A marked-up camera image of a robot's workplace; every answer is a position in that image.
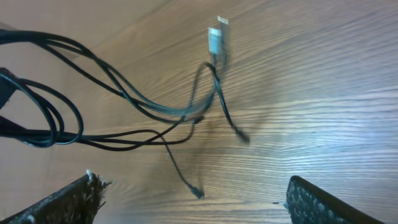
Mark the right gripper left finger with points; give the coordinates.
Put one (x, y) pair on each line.
(76, 203)

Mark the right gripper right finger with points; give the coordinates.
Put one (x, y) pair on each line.
(307, 203)

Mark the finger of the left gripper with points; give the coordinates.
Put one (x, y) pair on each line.
(12, 130)
(7, 86)

